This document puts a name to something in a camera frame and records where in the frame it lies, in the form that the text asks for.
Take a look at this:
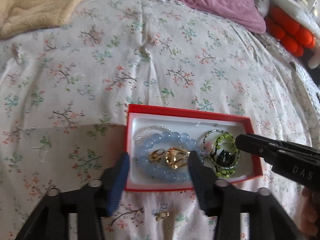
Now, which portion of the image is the floral bed sheet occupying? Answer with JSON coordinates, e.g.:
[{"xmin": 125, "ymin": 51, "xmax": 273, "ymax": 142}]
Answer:
[{"xmin": 1, "ymin": 0, "xmax": 319, "ymax": 239}]

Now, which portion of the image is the clear crystal bead bracelet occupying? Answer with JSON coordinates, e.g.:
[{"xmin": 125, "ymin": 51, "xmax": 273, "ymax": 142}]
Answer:
[{"xmin": 133, "ymin": 125, "xmax": 173, "ymax": 145}]

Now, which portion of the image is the person's right hand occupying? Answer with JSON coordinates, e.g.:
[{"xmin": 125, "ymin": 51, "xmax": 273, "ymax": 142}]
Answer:
[{"xmin": 299, "ymin": 187, "xmax": 319, "ymax": 238}]

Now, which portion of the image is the small gold earring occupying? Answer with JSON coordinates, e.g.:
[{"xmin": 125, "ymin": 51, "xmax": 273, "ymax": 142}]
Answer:
[{"xmin": 155, "ymin": 212, "xmax": 170, "ymax": 221}]

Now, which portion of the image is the gold ring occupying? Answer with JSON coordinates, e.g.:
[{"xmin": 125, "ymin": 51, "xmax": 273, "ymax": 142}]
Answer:
[
  {"xmin": 165, "ymin": 147, "xmax": 191, "ymax": 170},
  {"xmin": 149, "ymin": 148, "xmax": 166, "ymax": 165}
]

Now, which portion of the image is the blue bead bracelet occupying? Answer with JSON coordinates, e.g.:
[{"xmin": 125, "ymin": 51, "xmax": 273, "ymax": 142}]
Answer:
[{"xmin": 134, "ymin": 130, "xmax": 201, "ymax": 183}]

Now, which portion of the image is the orange plush toy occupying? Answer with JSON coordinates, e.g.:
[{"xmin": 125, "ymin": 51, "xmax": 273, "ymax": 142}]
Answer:
[{"xmin": 265, "ymin": 7, "xmax": 316, "ymax": 57}]

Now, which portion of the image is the teal seed bead bracelet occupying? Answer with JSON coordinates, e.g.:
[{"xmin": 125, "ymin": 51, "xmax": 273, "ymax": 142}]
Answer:
[{"xmin": 203, "ymin": 129, "xmax": 241, "ymax": 170}]

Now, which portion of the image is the black bead hair clip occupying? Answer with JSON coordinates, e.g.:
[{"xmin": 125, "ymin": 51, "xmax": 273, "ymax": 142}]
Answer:
[{"xmin": 216, "ymin": 150, "xmax": 235, "ymax": 167}]

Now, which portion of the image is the red jewelry box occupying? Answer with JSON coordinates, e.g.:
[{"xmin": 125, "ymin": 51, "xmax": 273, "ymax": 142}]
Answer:
[{"xmin": 125, "ymin": 104, "xmax": 254, "ymax": 192}]

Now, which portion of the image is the beige fleece blanket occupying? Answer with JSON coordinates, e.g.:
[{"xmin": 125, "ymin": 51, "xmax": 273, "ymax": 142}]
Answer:
[{"xmin": 1, "ymin": 0, "xmax": 85, "ymax": 40}]

